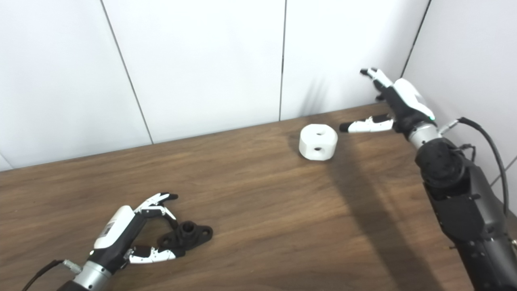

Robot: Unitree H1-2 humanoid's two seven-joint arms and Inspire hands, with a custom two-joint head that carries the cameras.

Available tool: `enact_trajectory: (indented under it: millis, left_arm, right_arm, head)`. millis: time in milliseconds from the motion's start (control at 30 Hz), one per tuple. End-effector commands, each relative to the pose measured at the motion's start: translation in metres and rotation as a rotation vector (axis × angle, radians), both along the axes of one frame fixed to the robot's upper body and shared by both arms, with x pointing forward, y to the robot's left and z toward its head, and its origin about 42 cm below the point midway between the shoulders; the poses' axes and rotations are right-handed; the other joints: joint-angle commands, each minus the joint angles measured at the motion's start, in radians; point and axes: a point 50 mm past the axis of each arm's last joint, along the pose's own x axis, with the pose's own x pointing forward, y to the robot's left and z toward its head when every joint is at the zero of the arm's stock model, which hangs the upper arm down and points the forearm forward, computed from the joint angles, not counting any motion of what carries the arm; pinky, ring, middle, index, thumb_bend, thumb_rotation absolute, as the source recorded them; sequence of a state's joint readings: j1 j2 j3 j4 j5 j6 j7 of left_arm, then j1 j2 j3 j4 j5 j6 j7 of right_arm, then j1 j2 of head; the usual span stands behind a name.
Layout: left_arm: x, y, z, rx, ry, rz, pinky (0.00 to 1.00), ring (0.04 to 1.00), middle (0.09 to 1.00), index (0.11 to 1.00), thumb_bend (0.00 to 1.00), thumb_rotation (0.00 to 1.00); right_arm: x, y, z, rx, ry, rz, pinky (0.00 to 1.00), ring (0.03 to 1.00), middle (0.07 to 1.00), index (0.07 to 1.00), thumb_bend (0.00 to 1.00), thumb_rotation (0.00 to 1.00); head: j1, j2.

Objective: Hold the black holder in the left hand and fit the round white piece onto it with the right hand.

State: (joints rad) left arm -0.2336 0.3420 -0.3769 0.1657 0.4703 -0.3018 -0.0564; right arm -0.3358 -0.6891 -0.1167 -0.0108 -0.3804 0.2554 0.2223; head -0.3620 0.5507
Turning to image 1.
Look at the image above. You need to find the black plastic holder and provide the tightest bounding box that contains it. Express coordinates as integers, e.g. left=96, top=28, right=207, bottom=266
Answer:
left=157, top=221, right=213, bottom=252

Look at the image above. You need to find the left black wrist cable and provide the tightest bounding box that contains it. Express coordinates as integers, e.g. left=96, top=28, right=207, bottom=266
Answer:
left=21, top=259, right=83, bottom=291

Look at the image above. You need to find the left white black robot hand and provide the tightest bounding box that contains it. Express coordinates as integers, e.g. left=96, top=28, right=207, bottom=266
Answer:
left=87, top=193, right=186, bottom=275

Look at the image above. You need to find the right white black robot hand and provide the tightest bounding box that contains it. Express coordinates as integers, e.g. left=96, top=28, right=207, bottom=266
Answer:
left=339, top=67, right=437, bottom=138

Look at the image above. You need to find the round white plastic piece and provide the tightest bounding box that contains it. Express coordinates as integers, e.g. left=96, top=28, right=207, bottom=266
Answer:
left=298, top=124, right=338, bottom=161

